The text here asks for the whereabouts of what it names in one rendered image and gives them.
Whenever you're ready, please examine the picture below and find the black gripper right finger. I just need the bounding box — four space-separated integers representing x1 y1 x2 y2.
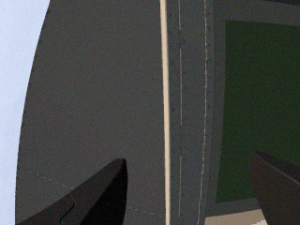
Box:
248 150 300 225

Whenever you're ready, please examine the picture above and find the dark grey wall panel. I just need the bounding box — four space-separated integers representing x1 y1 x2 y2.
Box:
15 0 166 225

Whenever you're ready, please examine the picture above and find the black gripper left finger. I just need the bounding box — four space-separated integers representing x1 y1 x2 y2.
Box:
16 157 128 225

